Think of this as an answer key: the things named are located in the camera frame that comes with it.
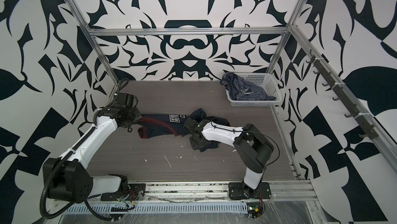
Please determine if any navy tank top red trim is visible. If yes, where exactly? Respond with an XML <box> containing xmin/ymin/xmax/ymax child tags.
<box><xmin>138</xmin><ymin>108</ymin><xmax>230</xmax><ymax>139</ymax></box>

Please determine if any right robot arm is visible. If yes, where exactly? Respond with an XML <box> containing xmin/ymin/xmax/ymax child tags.
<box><xmin>184</xmin><ymin>118</ymin><xmax>275</xmax><ymax>200</ymax></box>

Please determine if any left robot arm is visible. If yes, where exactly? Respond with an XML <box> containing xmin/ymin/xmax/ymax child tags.
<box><xmin>40</xmin><ymin>93</ymin><xmax>142</xmax><ymax>203</ymax></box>

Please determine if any blue-grey tank top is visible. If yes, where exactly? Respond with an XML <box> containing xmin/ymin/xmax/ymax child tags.
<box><xmin>220</xmin><ymin>72</ymin><xmax>277</xmax><ymax>101</ymax></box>

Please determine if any small green circuit board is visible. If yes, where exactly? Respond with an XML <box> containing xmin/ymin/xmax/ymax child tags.
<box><xmin>247</xmin><ymin>201</ymin><xmax>266</xmax><ymax>219</ymax></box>

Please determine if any white plastic laundry basket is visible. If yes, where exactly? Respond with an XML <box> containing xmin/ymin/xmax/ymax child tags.
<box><xmin>225</xmin><ymin>72</ymin><xmax>283</xmax><ymax>107</ymax></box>

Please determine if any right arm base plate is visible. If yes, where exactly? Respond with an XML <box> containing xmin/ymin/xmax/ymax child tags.
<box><xmin>228</xmin><ymin>182</ymin><xmax>272</xmax><ymax>200</ymax></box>

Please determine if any white slotted cable duct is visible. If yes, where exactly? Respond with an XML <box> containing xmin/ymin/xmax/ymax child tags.
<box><xmin>63</xmin><ymin>201</ymin><xmax>250</xmax><ymax>215</ymax></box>

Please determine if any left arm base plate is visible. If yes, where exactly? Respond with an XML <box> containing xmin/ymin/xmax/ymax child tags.
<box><xmin>100</xmin><ymin>183</ymin><xmax>146</xmax><ymax>201</ymax></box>

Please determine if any aluminium frame crossbar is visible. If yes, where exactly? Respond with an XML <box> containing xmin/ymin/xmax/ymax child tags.
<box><xmin>88</xmin><ymin>27</ymin><xmax>287</xmax><ymax>37</ymax></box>

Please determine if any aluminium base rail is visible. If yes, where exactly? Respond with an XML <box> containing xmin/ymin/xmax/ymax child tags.
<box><xmin>54</xmin><ymin>179</ymin><xmax>317</xmax><ymax>204</ymax></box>

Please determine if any wall hook rail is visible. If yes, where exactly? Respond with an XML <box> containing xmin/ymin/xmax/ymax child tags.
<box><xmin>307</xmin><ymin>50</ymin><xmax>379</xmax><ymax>140</ymax></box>

